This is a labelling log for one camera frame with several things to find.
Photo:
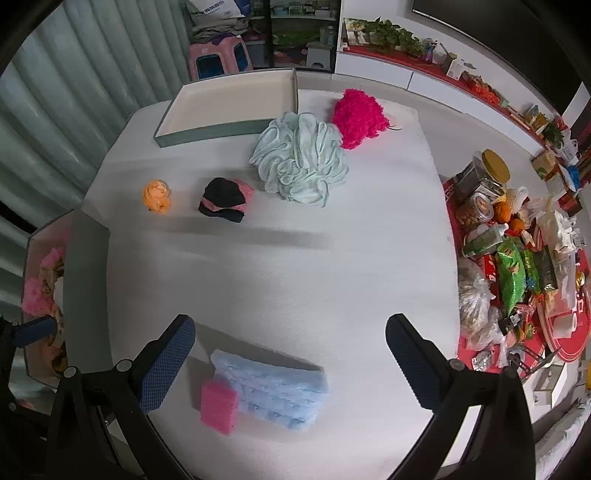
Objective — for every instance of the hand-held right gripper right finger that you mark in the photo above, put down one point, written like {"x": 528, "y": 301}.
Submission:
{"x": 415, "y": 364}

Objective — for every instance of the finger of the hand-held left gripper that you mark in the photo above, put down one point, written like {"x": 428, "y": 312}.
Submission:
{"x": 37, "y": 329}

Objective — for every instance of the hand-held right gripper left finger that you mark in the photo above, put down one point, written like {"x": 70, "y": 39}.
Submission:
{"x": 168, "y": 364}

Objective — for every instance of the pink fluffy duster head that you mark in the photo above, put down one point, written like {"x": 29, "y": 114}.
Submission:
{"x": 37, "y": 293}

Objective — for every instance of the deep grey-green cardboard box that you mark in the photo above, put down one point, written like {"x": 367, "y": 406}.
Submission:
{"x": 87, "y": 277}

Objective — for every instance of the pink sponge block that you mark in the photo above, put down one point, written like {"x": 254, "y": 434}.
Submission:
{"x": 219, "y": 406}

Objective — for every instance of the clear plastic bag of nuts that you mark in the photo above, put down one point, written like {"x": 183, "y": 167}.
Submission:
{"x": 473, "y": 304}

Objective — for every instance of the light blue sponge cloth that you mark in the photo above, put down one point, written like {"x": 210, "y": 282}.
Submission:
{"x": 277, "y": 392}

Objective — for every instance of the green snack bag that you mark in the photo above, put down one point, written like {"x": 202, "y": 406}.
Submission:
{"x": 510, "y": 277}

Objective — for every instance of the small white box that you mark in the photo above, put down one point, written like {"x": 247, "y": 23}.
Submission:
{"x": 549, "y": 383}

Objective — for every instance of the green plastic bottle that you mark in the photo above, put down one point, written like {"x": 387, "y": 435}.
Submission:
{"x": 482, "y": 242}

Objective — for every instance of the round red tray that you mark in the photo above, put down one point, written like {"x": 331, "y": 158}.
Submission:
{"x": 572, "y": 348}

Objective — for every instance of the round clear nut container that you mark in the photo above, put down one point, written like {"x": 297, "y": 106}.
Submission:
{"x": 478, "y": 210}

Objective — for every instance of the pile of snack packets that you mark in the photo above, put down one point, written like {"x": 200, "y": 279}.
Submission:
{"x": 545, "y": 258}

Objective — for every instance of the orange fabric flower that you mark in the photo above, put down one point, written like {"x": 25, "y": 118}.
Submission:
{"x": 157, "y": 196}

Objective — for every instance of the orange fruit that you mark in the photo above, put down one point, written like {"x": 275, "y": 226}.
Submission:
{"x": 517, "y": 226}
{"x": 502, "y": 211}

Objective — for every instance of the black and pink sock roll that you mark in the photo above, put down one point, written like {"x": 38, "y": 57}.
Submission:
{"x": 224, "y": 191}

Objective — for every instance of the clear jar with yellow lid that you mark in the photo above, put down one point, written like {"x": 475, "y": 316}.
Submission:
{"x": 496, "y": 166}

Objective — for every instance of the pale green curtain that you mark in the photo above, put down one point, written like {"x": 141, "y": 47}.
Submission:
{"x": 60, "y": 115}

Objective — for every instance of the pale green bath loofah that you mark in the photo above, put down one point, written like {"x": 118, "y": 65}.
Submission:
{"x": 300, "y": 157}

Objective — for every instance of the shallow grey-green box lid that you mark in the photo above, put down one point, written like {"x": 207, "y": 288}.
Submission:
{"x": 231, "y": 99}

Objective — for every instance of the long red shelf cover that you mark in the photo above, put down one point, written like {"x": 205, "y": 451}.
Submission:
{"x": 415, "y": 62}

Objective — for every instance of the pink plastic stool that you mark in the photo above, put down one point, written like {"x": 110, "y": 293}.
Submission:
{"x": 219, "y": 48}

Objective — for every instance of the small grey stool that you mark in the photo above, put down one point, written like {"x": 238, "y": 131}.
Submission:
{"x": 318, "y": 57}

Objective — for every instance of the green potted plant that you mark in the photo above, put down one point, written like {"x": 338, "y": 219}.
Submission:
{"x": 383, "y": 32}

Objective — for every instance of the black television screen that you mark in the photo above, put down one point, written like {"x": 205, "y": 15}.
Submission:
{"x": 485, "y": 23}

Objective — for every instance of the white printed sack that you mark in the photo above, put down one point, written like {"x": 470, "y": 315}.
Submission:
{"x": 217, "y": 11}

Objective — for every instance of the glass door cabinet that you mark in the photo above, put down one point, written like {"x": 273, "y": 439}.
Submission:
{"x": 295, "y": 27}

